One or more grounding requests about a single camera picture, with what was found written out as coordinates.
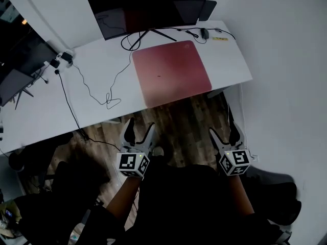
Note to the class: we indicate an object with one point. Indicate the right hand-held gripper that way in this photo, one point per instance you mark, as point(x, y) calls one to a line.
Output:
point(233, 162)

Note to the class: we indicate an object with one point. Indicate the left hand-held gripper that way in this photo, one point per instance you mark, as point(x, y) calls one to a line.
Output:
point(131, 162)

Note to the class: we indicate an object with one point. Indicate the red mouse pad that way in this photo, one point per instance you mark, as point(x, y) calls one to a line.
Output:
point(171, 73)

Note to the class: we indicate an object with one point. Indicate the person's right forearm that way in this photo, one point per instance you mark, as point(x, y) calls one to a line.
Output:
point(240, 195)

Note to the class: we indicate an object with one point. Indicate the person's left forearm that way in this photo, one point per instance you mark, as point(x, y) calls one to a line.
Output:
point(125, 198)

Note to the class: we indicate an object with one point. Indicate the black computer mouse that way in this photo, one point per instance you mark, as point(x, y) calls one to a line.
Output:
point(205, 33)

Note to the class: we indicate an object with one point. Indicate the person's grey shoe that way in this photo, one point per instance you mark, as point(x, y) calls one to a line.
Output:
point(158, 151)

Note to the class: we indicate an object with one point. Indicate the person's black trousers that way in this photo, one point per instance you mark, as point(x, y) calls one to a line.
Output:
point(178, 180)

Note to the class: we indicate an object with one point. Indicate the black office chair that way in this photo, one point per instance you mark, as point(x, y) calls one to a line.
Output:
point(64, 187)
point(276, 195)

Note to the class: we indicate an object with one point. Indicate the person's black shirt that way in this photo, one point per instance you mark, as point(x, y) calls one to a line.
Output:
point(184, 228)

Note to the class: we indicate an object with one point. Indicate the yellow label strip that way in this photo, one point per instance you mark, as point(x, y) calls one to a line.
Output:
point(220, 38)

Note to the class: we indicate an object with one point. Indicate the black bag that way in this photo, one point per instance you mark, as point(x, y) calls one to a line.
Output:
point(38, 149)

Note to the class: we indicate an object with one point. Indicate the black power adapter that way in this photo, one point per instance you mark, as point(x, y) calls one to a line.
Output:
point(55, 63)
point(67, 57)

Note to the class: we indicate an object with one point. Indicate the dark window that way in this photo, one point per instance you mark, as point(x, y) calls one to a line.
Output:
point(23, 47)

